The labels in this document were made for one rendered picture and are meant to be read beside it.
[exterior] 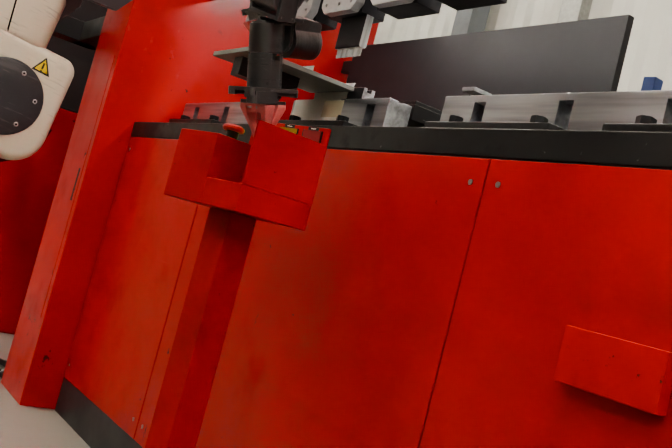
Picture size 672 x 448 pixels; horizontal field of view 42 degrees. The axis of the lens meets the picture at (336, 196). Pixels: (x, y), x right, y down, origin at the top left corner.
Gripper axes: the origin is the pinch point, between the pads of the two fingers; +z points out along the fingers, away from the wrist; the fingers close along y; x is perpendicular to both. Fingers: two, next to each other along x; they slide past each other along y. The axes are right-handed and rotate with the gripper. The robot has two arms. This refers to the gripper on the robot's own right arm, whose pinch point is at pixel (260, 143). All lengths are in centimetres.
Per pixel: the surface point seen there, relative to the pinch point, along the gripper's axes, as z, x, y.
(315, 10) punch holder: -29, 46, 54
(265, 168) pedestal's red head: 3.7, -4.3, -2.4
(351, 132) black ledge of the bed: -2.1, 1.7, 23.2
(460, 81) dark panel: -15, 39, 105
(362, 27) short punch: -24, 26, 50
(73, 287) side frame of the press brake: 52, 118, 32
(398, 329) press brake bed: 27.0, -25.1, 8.9
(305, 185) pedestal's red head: 6.7, -4.3, 6.7
